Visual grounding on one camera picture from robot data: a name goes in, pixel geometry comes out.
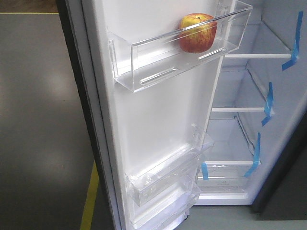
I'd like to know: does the clear door bin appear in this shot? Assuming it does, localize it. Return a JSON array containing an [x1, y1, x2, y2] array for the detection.
[[109, 0, 253, 92], [125, 125, 213, 206], [129, 175, 200, 230]]

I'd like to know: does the clear lower door bin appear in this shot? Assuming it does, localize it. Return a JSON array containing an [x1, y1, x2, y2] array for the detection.
[[129, 175, 200, 230]]

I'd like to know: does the clear middle door bin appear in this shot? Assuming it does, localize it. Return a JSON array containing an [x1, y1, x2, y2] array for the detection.
[[125, 125, 213, 206]]

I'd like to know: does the grey fridge with open door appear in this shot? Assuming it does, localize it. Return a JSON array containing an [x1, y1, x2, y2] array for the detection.
[[57, 0, 307, 230]]

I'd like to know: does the clear upper door bin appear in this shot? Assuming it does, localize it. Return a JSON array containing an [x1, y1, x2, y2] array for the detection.
[[109, 0, 253, 92]]

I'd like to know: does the red yellow apple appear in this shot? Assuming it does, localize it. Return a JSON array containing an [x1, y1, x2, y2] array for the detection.
[[179, 13, 217, 53]]

